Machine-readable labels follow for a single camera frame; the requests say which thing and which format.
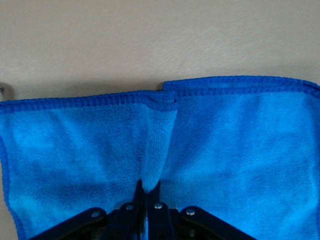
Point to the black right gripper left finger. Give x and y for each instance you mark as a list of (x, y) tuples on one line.
[(120, 220)]

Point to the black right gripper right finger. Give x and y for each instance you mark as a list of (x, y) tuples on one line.
[(170, 222)]

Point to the blue microfibre towel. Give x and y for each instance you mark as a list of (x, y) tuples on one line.
[(225, 150)]

